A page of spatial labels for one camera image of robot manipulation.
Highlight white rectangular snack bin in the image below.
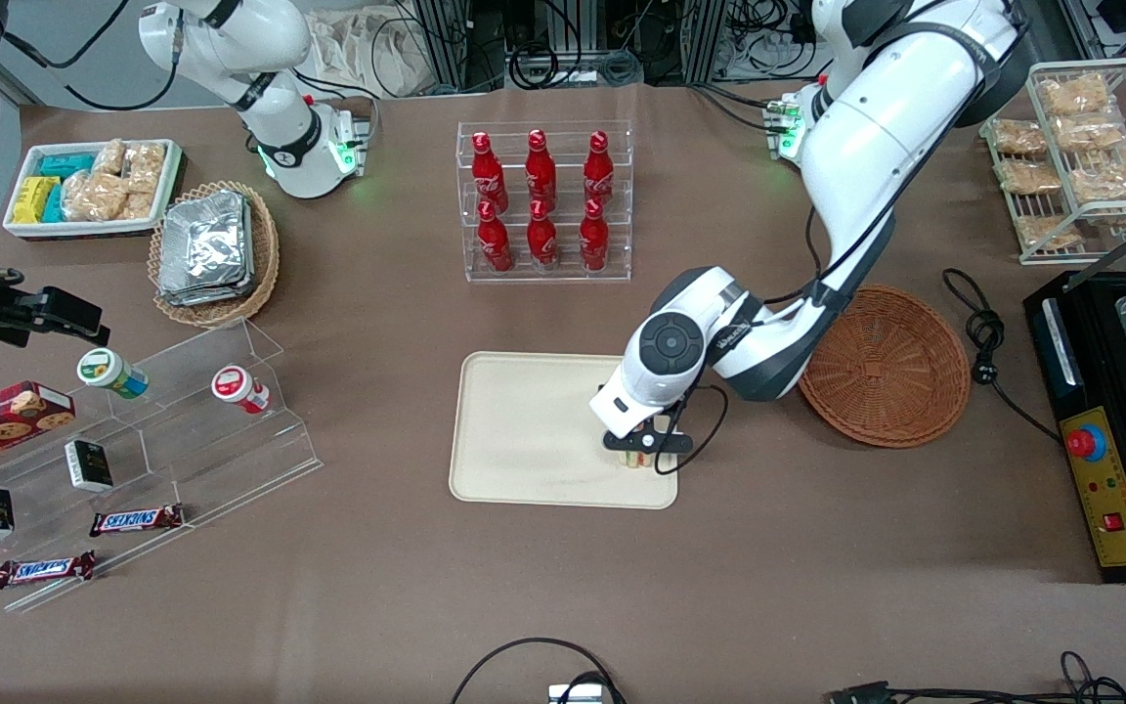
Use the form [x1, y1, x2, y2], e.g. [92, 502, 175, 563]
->
[2, 138, 185, 242]

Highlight green lid yogurt cup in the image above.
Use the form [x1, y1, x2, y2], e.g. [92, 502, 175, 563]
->
[76, 347, 150, 400]

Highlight yellow snack pack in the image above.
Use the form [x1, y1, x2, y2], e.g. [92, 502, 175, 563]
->
[12, 175, 62, 225]

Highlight oval wicker basket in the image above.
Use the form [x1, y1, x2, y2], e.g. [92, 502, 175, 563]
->
[147, 180, 282, 330]

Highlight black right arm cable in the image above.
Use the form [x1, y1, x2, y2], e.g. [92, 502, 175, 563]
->
[0, 0, 183, 113]

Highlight white wire rack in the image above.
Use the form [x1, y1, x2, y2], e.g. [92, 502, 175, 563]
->
[977, 58, 1126, 267]

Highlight black arched cable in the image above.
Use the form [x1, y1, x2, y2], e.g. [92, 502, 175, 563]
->
[450, 637, 625, 704]

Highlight aluminium frame post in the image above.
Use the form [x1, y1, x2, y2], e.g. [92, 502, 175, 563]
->
[683, 0, 728, 85]
[414, 0, 507, 96]

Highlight red cola bottle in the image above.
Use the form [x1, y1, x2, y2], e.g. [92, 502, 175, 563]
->
[526, 199, 560, 272]
[583, 130, 616, 206]
[579, 198, 612, 273]
[525, 129, 558, 208]
[476, 200, 514, 274]
[471, 132, 509, 211]

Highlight silver foil pack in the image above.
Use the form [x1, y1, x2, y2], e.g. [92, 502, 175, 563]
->
[156, 200, 259, 308]
[160, 190, 251, 292]

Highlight beige cloth bag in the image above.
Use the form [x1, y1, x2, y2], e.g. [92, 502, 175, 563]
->
[307, 8, 439, 100]

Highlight clear bag of fried snacks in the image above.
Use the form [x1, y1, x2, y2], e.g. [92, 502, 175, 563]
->
[1068, 145, 1126, 205]
[1036, 73, 1112, 118]
[1015, 214, 1084, 251]
[1052, 111, 1126, 154]
[997, 157, 1063, 196]
[990, 117, 1050, 158]

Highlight clear acrylic bottle rack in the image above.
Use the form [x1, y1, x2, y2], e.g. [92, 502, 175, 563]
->
[455, 121, 635, 285]

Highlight brown Snickers bar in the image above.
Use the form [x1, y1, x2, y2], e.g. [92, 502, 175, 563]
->
[0, 550, 98, 591]
[88, 503, 186, 539]

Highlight empty-bottomed round wicker basket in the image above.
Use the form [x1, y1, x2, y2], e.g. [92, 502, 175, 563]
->
[797, 284, 974, 450]

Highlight black appliance with yellow panel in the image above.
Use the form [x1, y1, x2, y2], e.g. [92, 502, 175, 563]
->
[1023, 269, 1126, 585]

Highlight black cable bundle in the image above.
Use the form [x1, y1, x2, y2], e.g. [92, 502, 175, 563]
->
[825, 649, 1126, 704]

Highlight coiled black background cables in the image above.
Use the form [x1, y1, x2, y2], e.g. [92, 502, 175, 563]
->
[507, 37, 646, 91]

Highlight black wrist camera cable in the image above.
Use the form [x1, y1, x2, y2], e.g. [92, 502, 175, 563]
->
[654, 196, 902, 477]

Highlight red lid yogurt cup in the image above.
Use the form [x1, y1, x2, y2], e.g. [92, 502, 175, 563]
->
[210, 364, 272, 416]

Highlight clear acrylic stepped display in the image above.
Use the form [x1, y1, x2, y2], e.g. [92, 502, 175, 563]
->
[0, 317, 324, 614]

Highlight red emergency stop button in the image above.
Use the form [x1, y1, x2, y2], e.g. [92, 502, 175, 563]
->
[1065, 424, 1108, 463]

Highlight black cable with plug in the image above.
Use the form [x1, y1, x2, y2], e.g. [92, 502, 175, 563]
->
[942, 267, 1064, 444]

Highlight beige rectangular tray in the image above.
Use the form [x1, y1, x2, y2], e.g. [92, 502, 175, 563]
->
[449, 351, 680, 510]

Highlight red cookie box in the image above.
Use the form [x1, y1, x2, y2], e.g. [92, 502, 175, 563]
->
[0, 380, 77, 480]

